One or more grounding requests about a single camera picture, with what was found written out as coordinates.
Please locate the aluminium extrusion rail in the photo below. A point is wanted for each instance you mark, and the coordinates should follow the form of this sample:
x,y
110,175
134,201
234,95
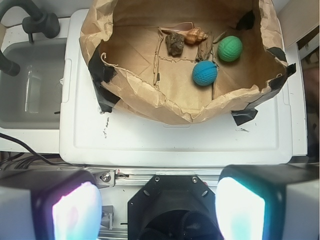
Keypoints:
x,y
139,176

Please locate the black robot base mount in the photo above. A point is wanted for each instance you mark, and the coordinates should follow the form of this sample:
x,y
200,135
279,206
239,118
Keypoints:
x,y
173,207

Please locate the green dimpled foam ball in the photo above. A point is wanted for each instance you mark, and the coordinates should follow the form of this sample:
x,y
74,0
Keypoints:
x,y
230,48

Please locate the orange spiral seashell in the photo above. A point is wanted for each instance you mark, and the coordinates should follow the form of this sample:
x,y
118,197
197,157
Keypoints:
x,y
191,34

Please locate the crumpled brown paper bag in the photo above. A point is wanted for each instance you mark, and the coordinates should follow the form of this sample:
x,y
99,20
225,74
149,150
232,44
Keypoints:
x,y
127,57

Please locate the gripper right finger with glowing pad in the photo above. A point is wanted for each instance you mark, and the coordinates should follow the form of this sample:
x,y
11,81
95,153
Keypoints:
x,y
269,202

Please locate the silver corner bracket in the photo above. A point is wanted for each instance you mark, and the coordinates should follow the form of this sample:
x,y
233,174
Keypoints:
x,y
107,217

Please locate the brown wood bark piece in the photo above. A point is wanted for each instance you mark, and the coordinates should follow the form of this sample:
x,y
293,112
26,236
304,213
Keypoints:
x,y
205,48

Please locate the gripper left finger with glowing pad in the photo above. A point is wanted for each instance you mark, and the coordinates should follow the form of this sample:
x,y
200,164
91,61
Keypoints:
x,y
49,205

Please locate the grey sink basin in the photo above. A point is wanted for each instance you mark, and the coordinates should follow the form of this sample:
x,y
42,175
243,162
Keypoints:
x,y
32,99

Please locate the dark grey faucet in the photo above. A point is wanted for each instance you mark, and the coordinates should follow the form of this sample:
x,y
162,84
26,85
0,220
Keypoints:
x,y
38,21

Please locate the blue dimpled foam ball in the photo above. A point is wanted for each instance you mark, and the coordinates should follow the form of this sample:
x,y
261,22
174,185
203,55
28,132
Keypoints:
x,y
205,73

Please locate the dark brown rock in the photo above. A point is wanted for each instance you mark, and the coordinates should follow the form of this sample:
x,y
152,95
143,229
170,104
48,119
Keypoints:
x,y
175,44

